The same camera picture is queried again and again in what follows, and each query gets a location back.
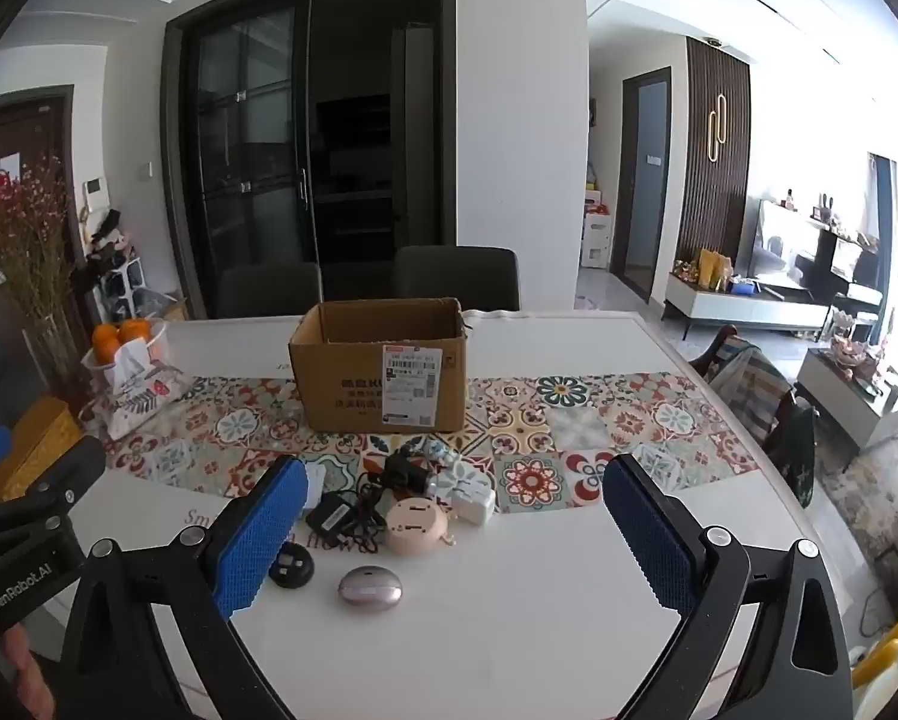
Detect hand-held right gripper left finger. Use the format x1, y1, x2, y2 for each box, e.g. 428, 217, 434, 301
50, 456, 311, 720

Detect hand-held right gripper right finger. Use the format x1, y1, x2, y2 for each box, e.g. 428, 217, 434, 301
601, 454, 855, 720

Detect pink round device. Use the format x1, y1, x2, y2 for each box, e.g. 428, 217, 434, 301
385, 497, 448, 557

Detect black bike light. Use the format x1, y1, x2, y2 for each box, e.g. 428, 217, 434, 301
384, 450, 432, 497

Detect person's left hand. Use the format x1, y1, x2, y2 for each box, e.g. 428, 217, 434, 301
0, 622, 58, 720

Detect yellow box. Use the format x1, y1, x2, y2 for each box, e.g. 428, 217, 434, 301
0, 396, 84, 503

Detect black round disc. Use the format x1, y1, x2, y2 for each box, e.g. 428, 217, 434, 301
269, 546, 317, 588

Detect black power adapter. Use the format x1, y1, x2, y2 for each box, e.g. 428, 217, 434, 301
306, 491, 390, 541

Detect glass vase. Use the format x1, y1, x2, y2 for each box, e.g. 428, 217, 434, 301
21, 306, 94, 422

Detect floral printed tissue cover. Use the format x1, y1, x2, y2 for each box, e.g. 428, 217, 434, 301
81, 341, 195, 441

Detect mauve oval mouse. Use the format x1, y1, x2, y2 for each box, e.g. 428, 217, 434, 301
338, 566, 404, 608

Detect patterned table runner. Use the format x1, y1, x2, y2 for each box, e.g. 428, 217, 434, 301
92, 371, 765, 517

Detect white fruit basket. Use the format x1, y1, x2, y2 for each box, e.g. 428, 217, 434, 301
81, 317, 172, 391

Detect chair with plaid cushion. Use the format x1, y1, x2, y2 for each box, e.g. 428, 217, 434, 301
691, 325, 819, 505

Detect white shoe rack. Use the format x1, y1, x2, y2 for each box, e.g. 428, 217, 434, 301
81, 210, 159, 325

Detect dried pink flowers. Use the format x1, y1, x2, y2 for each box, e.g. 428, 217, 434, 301
0, 156, 76, 320

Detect patterned rug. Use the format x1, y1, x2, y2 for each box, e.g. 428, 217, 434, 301
815, 427, 898, 620

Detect white coffee table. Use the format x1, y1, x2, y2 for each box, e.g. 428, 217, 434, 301
794, 347, 898, 452

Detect dark dining chair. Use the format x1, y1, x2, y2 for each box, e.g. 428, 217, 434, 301
216, 262, 325, 320
393, 245, 522, 313

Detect white tv console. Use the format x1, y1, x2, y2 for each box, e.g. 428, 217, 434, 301
662, 270, 834, 341

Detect yellow bags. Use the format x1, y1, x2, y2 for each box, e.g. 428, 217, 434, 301
699, 247, 736, 293

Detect small white cabinet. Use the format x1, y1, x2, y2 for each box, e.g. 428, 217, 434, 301
579, 213, 614, 270

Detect brown entrance door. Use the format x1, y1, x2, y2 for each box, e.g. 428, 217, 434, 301
0, 85, 76, 365

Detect television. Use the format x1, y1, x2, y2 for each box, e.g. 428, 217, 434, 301
749, 198, 819, 287

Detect black piano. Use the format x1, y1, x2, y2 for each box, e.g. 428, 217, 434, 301
792, 228, 883, 310

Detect dark hallway door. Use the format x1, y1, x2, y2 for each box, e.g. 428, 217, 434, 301
617, 67, 673, 305

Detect dark glass sliding door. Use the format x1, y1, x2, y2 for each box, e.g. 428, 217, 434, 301
159, 0, 459, 320

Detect slatted wood wall panel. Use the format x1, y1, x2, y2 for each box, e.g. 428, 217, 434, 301
672, 36, 752, 275

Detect gold wall ornament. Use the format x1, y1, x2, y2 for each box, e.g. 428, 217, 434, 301
707, 93, 732, 164

